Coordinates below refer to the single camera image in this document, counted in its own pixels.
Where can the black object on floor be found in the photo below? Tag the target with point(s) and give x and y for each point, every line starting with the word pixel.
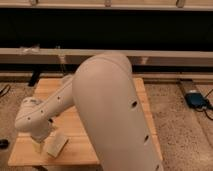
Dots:
pixel 4 143

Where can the black table leg bracket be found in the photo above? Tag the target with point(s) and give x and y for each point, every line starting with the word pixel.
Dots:
pixel 35 77

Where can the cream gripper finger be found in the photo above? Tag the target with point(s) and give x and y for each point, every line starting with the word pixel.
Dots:
pixel 38 147

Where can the white sponge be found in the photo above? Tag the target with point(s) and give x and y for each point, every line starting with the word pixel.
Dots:
pixel 56 144

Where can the blue device on floor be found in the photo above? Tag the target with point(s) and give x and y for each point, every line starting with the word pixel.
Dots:
pixel 195 99

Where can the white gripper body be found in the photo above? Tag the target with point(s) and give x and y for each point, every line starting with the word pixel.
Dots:
pixel 41 133

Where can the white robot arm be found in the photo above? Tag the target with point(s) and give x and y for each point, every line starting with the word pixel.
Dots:
pixel 102 91

